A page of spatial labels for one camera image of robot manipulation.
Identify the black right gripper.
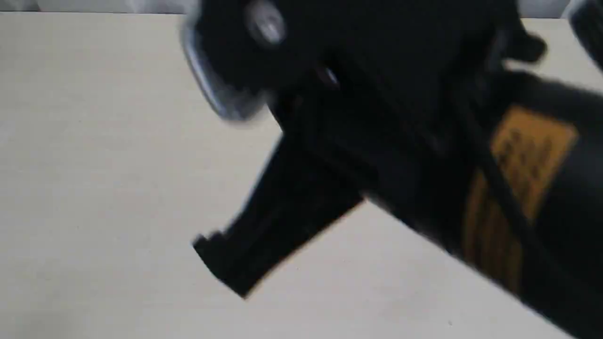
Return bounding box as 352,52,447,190
194,89,472,299

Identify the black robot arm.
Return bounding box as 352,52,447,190
182,0,602,339

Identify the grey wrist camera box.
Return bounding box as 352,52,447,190
180,13,273,122

